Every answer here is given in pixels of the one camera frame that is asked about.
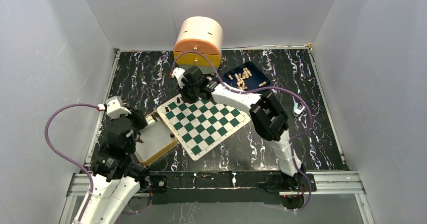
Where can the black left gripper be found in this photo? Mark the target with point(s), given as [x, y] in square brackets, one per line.
[137, 115]

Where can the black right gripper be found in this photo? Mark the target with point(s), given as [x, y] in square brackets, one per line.
[183, 93]

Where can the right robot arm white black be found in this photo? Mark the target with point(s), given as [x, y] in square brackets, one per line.
[266, 113]

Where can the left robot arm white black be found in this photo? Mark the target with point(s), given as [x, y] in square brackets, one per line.
[113, 177]

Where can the green white chess board mat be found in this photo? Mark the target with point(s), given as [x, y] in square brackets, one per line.
[201, 126]

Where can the pile of light chess pieces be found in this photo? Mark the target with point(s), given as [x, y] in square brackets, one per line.
[240, 78]

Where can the dark brown pawn piece top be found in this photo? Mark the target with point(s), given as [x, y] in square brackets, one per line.
[154, 116]

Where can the gold metal tin tray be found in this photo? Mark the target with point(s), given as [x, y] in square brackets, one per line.
[154, 141]

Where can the round wooden drawer cabinet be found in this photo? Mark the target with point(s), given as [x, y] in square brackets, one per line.
[199, 43]

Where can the blue square tray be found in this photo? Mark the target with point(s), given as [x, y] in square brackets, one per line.
[257, 77]

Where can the light wooden pawn lone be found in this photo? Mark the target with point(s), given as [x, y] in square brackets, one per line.
[262, 84]

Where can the small white teal object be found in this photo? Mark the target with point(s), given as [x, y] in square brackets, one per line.
[298, 109]

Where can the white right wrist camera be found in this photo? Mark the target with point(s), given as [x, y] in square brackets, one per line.
[178, 75]

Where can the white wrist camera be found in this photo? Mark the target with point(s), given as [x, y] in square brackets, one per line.
[114, 108]
[178, 75]

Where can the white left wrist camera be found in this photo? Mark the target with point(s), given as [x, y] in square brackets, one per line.
[114, 108]

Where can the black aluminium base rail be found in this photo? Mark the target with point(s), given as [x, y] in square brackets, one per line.
[270, 187]

